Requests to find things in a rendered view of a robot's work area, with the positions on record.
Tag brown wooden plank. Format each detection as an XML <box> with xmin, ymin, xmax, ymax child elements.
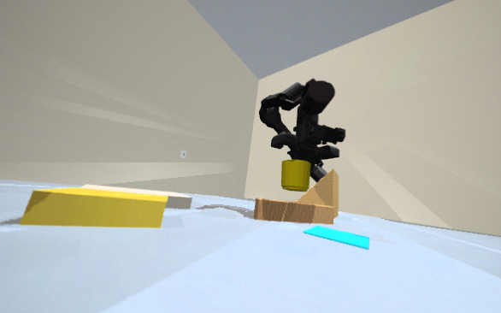
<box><xmin>254</xmin><ymin>198</ymin><xmax>333</xmax><ymax>225</ymax></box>

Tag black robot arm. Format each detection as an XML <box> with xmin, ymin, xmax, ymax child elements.
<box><xmin>259</xmin><ymin>79</ymin><xmax>345</xmax><ymax>183</ymax></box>

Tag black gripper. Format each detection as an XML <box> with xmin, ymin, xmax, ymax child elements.
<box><xmin>271</xmin><ymin>118</ymin><xmax>340</xmax><ymax>175</ymax></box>

